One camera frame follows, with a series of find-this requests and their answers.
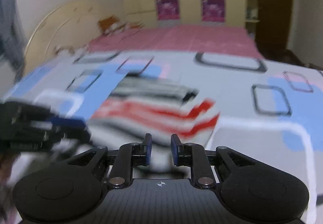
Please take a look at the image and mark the striped knit children's sweater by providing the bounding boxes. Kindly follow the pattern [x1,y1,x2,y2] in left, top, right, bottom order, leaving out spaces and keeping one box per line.
[88,75,220,146]

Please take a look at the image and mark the brown white pillow near headboard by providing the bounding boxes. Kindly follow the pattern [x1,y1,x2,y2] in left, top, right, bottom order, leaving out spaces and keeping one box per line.
[53,45,87,56]

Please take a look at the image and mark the grey blue curtain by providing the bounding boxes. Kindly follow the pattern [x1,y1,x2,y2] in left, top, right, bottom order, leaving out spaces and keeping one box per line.
[1,0,25,81]

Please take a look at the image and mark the cream arched headboard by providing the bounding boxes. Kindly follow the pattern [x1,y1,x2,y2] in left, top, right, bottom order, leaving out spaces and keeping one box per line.
[23,0,107,73]

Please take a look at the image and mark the orange white patterned pillow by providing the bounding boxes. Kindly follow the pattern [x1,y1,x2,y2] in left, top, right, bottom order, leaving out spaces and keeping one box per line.
[98,15,126,34]

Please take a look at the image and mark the pink bed sheet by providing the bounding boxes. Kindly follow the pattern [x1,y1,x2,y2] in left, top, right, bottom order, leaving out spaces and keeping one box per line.
[87,25,263,58]

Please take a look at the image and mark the lower left purple poster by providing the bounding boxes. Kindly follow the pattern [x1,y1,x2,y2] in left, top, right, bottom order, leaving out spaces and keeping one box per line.
[156,0,181,27]

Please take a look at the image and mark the purple poster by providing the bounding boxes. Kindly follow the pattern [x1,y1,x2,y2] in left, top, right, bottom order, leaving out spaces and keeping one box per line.
[156,0,181,27]
[201,0,225,23]

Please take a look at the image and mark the dark brown wooden door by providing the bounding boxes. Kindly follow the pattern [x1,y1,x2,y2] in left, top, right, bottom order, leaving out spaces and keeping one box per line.
[255,0,293,61]

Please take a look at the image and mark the lower right purple poster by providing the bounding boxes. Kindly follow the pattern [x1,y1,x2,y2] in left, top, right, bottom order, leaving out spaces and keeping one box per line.
[201,0,225,23]

